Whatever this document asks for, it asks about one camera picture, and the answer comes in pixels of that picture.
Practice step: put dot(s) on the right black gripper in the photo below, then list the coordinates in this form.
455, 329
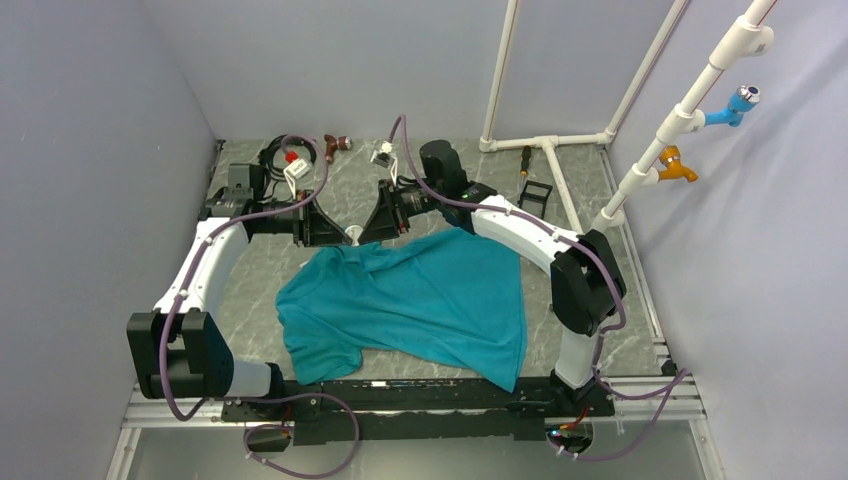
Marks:
382, 223

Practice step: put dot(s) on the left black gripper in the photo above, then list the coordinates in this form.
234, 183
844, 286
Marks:
312, 227

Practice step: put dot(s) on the teal t-shirt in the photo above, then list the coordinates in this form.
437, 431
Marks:
450, 298

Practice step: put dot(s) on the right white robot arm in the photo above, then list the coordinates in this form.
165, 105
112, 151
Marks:
586, 283

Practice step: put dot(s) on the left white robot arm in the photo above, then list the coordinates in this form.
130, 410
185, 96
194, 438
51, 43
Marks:
177, 348

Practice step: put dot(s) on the brown brass faucet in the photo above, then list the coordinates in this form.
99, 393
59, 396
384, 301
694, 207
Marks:
333, 144

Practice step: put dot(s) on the black yellow screwdriver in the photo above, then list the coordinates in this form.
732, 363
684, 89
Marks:
525, 158

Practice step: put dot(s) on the orange faucet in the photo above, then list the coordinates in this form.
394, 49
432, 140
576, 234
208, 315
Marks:
673, 167

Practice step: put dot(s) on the blue faucet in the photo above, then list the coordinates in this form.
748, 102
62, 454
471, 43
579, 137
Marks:
742, 101

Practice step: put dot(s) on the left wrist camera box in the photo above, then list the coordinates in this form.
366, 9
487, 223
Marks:
297, 167

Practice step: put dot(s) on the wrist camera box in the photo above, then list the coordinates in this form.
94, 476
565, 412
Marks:
383, 155
297, 167

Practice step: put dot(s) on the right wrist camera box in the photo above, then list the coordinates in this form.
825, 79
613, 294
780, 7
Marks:
383, 155

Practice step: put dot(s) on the black rectangular frame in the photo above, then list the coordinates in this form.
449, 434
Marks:
534, 197

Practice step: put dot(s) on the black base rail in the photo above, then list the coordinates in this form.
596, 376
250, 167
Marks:
421, 409

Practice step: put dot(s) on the white pvc pipe frame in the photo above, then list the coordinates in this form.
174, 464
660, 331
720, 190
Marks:
628, 77

